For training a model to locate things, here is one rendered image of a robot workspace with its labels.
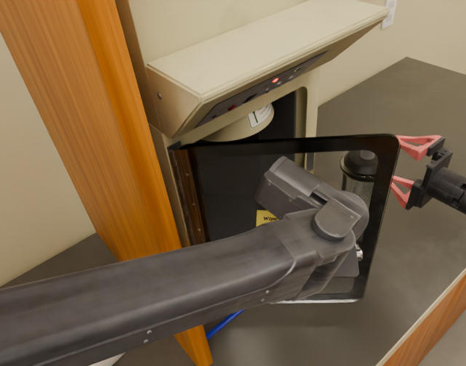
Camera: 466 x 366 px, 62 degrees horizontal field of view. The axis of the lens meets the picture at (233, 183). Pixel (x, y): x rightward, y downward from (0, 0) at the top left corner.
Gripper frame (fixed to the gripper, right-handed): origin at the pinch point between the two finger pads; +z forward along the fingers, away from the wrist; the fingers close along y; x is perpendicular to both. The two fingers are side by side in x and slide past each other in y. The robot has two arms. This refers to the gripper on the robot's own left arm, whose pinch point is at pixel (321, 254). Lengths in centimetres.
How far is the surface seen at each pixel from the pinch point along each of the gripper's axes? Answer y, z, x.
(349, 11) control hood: -28.1, -21.3, 4.0
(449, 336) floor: 8, 128, 69
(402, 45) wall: -106, 73, 53
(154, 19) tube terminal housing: -20.7, -29.4, -20.1
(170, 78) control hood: -13.7, -27.7, -18.3
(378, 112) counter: -63, 58, 32
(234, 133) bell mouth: -19.8, -4.9, -13.1
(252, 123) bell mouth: -21.6, -4.9, -10.1
